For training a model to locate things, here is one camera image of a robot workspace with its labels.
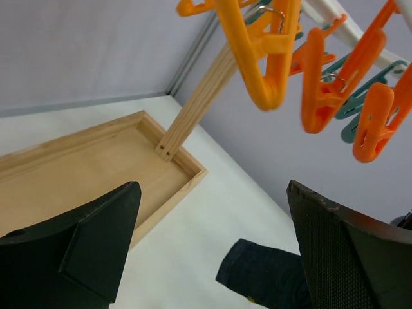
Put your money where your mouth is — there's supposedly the orange clothes peg right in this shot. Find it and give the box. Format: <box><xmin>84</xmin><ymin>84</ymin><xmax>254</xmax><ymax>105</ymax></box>
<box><xmin>353</xmin><ymin>66</ymin><xmax>411</xmax><ymax>163</ymax></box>

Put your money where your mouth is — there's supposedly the light orange clothes peg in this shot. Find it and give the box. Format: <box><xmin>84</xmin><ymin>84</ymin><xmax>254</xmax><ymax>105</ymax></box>
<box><xmin>176</xmin><ymin>0</ymin><xmax>301</xmax><ymax>111</ymax></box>

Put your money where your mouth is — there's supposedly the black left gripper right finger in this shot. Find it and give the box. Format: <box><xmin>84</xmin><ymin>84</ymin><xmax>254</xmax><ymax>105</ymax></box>
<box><xmin>286</xmin><ymin>180</ymin><xmax>411</xmax><ymax>308</ymax></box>

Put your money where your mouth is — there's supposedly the teal clothes peg behind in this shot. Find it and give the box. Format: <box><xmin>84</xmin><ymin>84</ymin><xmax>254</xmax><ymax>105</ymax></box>
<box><xmin>335</xmin><ymin>60</ymin><xmax>408</xmax><ymax>144</ymax></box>

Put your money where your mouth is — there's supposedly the wooden hanger rack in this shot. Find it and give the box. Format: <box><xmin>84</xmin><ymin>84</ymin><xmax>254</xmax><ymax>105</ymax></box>
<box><xmin>1</xmin><ymin>45</ymin><xmax>237</xmax><ymax>245</ymax></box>

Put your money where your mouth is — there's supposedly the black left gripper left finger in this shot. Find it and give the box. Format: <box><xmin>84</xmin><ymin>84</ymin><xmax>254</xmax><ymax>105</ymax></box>
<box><xmin>1</xmin><ymin>181</ymin><xmax>142</xmax><ymax>308</ymax></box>

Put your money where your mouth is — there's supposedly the orange clothes peg middle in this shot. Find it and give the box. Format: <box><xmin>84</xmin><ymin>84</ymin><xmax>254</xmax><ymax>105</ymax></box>
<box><xmin>290</xmin><ymin>1</ymin><xmax>400</xmax><ymax>134</ymax></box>

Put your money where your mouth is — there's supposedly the dark navy sock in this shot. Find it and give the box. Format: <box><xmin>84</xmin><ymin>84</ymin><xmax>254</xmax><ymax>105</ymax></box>
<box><xmin>215</xmin><ymin>239</ymin><xmax>314</xmax><ymax>308</ymax></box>

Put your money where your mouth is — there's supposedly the white round clip hanger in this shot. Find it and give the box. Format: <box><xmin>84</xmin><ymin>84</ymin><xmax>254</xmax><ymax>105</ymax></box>
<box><xmin>301</xmin><ymin>0</ymin><xmax>410</xmax><ymax>79</ymax></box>

